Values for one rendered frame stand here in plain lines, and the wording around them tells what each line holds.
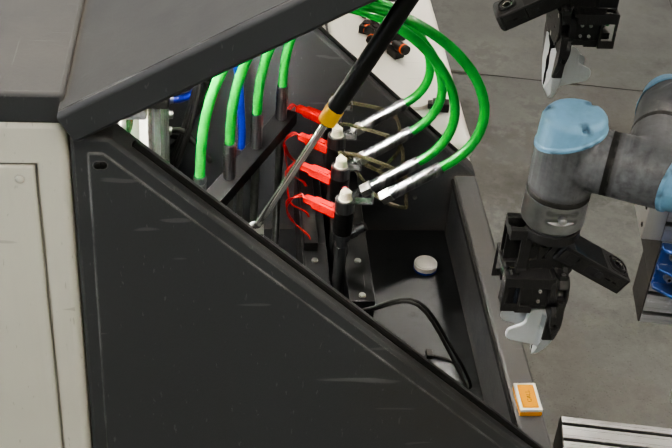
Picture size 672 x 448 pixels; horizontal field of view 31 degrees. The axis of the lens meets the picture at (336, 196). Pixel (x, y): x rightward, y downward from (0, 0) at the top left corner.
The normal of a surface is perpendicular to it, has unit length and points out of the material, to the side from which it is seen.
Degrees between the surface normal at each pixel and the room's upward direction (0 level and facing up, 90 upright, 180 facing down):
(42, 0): 0
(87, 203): 90
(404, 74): 0
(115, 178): 90
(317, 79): 90
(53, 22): 0
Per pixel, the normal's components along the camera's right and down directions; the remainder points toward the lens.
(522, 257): 0.05, 0.59
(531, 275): 0.07, -0.80
